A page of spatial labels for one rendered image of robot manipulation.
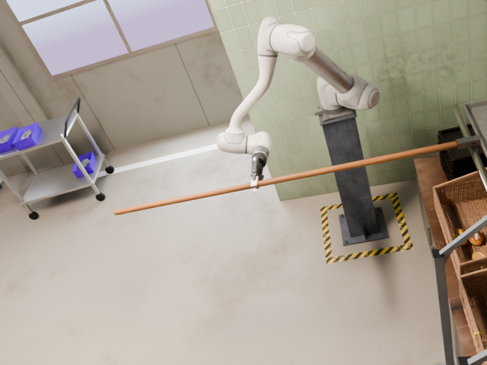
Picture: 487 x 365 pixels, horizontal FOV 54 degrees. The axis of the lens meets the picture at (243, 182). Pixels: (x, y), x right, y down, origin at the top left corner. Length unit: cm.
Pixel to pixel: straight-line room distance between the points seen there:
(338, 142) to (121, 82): 299
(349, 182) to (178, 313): 151
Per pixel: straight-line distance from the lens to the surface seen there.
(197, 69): 512
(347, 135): 298
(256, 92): 249
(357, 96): 268
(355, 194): 327
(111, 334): 374
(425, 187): 297
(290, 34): 229
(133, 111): 551
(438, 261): 212
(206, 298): 354
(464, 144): 224
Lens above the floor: 254
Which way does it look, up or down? 36 degrees down
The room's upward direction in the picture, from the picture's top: 22 degrees counter-clockwise
